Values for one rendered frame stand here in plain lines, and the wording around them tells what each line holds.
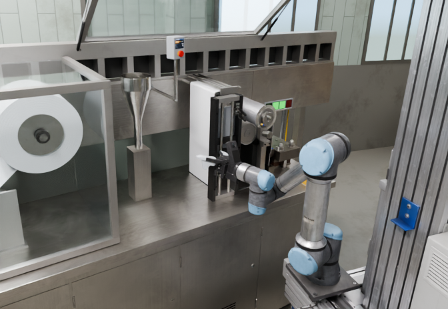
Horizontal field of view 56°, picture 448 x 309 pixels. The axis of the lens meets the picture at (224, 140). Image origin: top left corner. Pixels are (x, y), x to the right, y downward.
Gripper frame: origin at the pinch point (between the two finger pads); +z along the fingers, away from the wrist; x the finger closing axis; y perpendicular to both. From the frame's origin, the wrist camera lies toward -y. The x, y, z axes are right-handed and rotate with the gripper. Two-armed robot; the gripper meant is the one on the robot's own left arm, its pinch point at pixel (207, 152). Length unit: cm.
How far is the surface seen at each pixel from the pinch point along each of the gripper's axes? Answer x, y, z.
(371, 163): 346, 77, 50
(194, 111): 27.3, -8.3, 37.7
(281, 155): 70, 13, 5
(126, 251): -37, 40, 5
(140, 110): -12.1, -12.2, 34.3
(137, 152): -11.7, 8.6, 34.3
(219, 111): 16.3, -15.3, 10.4
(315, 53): 129, -46, 28
